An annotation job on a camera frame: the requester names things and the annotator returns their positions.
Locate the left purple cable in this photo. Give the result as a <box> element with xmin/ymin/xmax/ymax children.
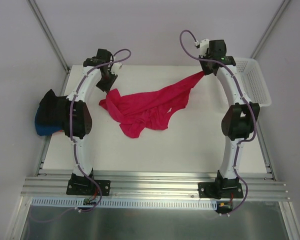
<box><xmin>28</xmin><ymin>48</ymin><xmax>132</xmax><ymax>223</ymax></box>

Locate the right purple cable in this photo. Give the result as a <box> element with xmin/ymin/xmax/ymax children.
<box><xmin>179</xmin><ymin>29</ymin><xmax>258</xmax><ymax>218</ymax></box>

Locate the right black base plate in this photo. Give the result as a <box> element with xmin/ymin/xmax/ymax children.
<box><xmin>197</xmin><ymin>182</ymin><xmax>244</xmax><ymax>200</ymax></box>

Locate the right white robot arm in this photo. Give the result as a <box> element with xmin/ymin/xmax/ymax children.
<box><xmin>197</xmin><ymin>39</ymin><xmax>260</xmax><ymax>199</ymax></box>

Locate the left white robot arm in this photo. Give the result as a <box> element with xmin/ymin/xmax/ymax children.
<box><xmin>59</xmin><ymin>48</ymin><xmax>122</xmax><ymax>194</ymax></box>

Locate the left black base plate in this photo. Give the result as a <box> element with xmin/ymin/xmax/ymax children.
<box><xmin>66</xmin><ymin>177</ymin><xmax>111</xmax><ymax>196</ymax></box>

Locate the white slotted cable duct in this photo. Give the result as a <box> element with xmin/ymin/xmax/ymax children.
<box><xmin>31</xmin><ymin>197</ymin><xmax>217</xmax><ymax>210</ymax></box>

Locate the pink t shirt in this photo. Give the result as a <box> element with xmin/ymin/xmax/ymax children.
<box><xmin>99</xmin><ymin>71</ymin><xmax>205</xmax><ymax>139</ymax></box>

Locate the black folded t shirt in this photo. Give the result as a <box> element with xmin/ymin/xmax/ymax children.
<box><xmin>35</xmin><ymin>89</ymin><xmax>68</xmax><ymax>127</ymax></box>

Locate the white plastic basket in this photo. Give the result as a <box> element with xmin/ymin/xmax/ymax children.
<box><xmin>234</xmin><ymin>57</ymin><xmax>272</xmax><ymax>107</ymax></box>

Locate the blue folded t shirt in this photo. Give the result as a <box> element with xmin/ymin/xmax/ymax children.
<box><xmin>34</xmin><ymin>107</ymin><xmax>64</xmax><ymax>137</ymax></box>

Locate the aluminium mounting rail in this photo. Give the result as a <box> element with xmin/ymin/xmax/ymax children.
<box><xmin>21</xmin><ymin>169</ymin><xmax>292</xmax><ymax>202</ymax></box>

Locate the purple cable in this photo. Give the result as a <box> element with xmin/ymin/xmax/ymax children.
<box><xmin>179</xmin><ymin>29</ymin><xmax>258</xmax><ymax>218</ymax></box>
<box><xmin>28</xmin><ymin>48</ymin><xmax>132</xmax><ymax>223</ymax></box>

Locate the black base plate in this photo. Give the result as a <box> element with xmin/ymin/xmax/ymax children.
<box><xmin>66</xmin><ymin>177</ymin><xmax>111</xmax><ymax>196</ymax></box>
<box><xmin>197</xmin><ymin>182</ymin><xmax>244</xmax><ymax>200</ymax></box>

